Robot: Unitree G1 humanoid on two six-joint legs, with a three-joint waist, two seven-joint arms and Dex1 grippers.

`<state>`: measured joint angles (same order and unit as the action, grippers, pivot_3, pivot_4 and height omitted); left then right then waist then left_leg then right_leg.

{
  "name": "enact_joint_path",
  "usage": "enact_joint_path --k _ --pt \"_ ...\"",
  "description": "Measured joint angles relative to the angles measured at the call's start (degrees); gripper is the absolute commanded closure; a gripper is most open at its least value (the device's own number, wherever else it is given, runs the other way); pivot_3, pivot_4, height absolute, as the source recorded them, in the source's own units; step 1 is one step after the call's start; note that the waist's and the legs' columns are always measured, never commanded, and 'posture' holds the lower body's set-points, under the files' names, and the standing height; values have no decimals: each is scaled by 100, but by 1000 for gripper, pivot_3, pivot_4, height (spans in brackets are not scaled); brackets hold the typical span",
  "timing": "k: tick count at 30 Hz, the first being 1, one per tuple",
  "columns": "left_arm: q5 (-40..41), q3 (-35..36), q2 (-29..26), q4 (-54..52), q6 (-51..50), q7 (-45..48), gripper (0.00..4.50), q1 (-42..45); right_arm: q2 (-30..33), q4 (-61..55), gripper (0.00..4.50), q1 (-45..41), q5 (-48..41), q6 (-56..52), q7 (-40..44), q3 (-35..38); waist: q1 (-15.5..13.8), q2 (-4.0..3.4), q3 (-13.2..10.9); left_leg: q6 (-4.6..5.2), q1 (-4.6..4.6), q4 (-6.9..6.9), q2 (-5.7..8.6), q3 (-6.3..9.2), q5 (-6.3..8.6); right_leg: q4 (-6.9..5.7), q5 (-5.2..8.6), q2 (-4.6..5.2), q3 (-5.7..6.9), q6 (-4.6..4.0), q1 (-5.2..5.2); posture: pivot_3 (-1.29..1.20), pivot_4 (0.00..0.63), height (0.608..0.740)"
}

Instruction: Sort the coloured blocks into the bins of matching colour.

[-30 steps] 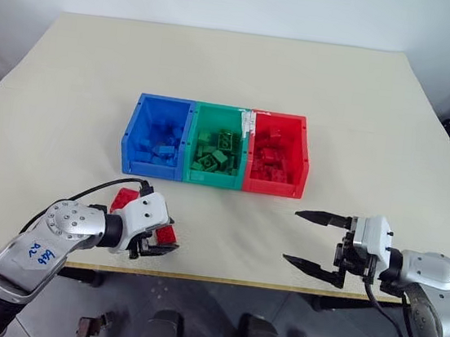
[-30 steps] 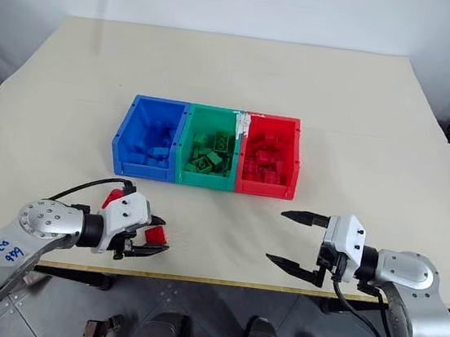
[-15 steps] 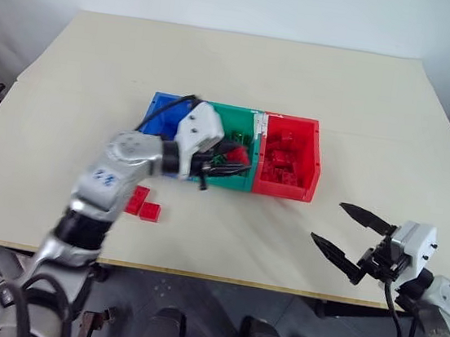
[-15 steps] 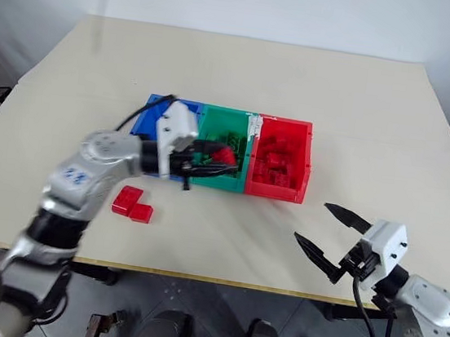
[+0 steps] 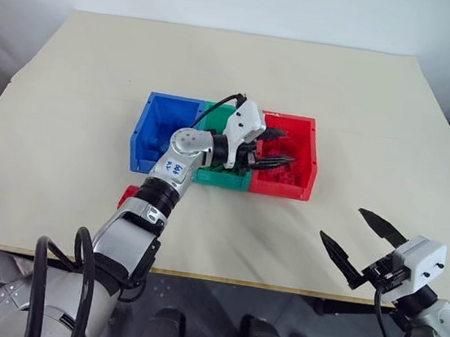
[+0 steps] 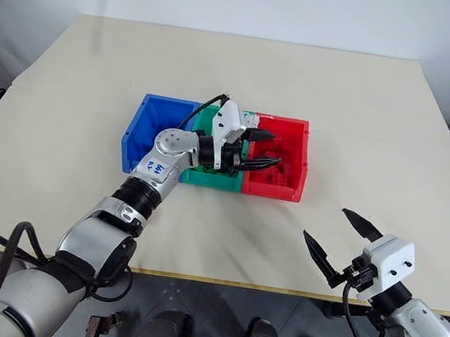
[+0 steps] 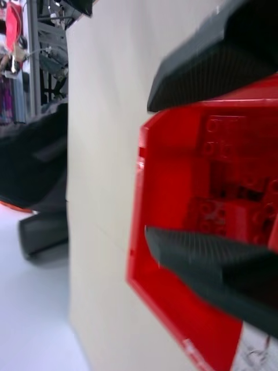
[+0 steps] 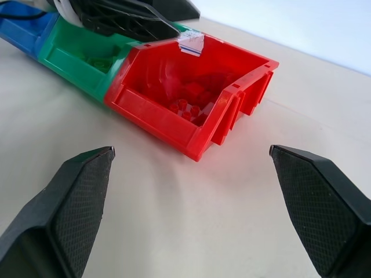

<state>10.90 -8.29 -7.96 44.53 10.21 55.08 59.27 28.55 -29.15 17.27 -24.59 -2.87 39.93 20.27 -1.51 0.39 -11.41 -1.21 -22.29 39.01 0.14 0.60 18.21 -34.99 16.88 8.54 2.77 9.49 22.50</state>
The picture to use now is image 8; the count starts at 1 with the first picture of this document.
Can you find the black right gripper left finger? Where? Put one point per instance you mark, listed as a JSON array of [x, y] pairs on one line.
[[58, 208]]

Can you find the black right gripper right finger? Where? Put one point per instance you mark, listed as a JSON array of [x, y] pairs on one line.
[[324, 208]]

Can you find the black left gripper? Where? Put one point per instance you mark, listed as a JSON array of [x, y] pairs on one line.
[[101, 24]]

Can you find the white tape label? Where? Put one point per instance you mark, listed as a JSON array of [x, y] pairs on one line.
[[191, 43]]

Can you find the red toy block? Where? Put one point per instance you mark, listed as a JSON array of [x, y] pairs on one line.
[[197, 91], [185, 111]]

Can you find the green toy block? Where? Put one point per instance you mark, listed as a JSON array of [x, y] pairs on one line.
[[100, 63]]

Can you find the red plastic bin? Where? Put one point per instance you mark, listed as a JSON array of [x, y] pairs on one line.
[[162, 121]]

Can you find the green plastic bin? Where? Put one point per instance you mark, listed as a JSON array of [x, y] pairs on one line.
[[72, 63]]

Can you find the blue plastic bin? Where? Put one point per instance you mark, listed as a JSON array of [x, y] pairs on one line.
[[20, 32]]

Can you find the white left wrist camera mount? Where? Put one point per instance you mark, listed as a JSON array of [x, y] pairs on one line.
[[65, 11]]

